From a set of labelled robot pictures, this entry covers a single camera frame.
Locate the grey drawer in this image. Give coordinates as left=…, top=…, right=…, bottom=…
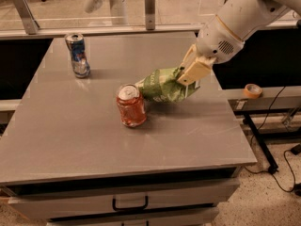
left=8, top=178, right=240, bottom=219
left=46, top=207, right=219, bottom=226

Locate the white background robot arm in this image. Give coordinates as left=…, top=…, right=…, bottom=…
left=84, top=0, right=129, bottom=25

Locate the lower grey drawer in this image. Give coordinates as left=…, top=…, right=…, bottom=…
left=46, top=207, right=219, bottom=226

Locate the red coke can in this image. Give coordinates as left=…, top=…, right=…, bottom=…
left=116, top=84, right=147, bottom=128

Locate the black drawer handle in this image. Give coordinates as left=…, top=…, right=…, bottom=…
left=112, top=196, right=149, bottom=212

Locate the black table leg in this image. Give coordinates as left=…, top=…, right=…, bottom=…
left=244, top=113, right=278, bottom=175

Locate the green jalapeno chip bag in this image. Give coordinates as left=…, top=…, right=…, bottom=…
left=135, top=67, right=200, bottom=103

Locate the orange tape roll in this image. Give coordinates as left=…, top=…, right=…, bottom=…
left=244, top=84, right=262, bottom=99

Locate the blue crushed soda can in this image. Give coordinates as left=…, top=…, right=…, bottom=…
left=65, top=33, right=90, bottom=78

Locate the upper grey drawer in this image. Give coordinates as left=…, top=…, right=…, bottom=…
left=8, top=178, right=240, bottom=219

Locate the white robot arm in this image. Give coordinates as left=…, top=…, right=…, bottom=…
left=177, top=0, right=301, bottom=86

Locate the middle metal bracket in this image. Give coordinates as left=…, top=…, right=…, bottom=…
left=144, top=0, right=155, bottom=30

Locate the black floor cable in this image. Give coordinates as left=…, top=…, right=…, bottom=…
left=244, top=86, right=297, bottom=194

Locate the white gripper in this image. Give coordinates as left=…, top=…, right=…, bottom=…
left=177, top=15, right=245, bottom=86

